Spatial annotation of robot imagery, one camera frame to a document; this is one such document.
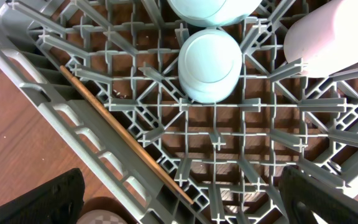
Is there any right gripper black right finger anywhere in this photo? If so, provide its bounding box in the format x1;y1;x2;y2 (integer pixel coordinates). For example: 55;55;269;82
279;166;358;224

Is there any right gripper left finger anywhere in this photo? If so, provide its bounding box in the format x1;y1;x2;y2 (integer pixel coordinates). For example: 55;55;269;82
0;168;85;224

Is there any wooden chopstick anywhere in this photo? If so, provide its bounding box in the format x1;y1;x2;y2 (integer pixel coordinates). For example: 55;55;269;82
60;65;194;205

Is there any light blue cup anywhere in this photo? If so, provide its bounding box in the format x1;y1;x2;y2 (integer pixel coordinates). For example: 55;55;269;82
178;29;242;103

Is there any pale pink cup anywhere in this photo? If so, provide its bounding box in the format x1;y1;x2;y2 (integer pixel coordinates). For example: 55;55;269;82
283;0;358;78

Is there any light blue bowl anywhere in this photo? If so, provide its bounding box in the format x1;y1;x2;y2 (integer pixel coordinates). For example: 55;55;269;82
167;0;262;27

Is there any grey dishwasher rack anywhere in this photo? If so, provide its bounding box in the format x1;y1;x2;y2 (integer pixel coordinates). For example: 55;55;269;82
0;1;358;223

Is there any brown serving tray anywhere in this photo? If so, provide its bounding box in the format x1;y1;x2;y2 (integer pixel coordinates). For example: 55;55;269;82
77;210;127;224

